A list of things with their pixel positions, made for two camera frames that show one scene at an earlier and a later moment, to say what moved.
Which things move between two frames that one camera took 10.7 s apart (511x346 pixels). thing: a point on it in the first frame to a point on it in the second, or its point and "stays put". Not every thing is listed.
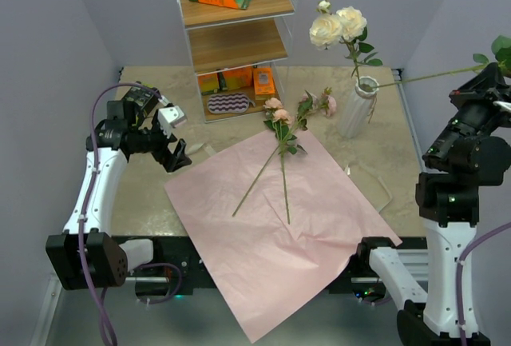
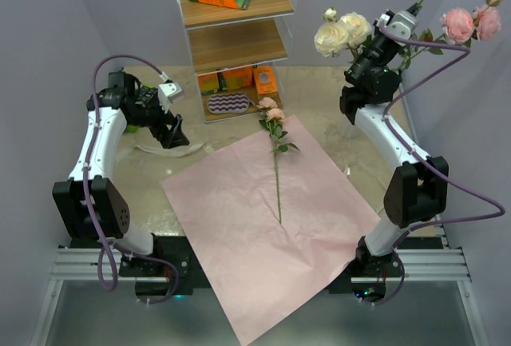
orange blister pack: [263, 81] stays put
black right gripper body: [476, 111] to [374, 53]
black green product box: [138, 103] stays put
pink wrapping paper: [277, 226] stays put
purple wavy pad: [228, 102] stays put
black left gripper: [176, 160] to [173, 137]
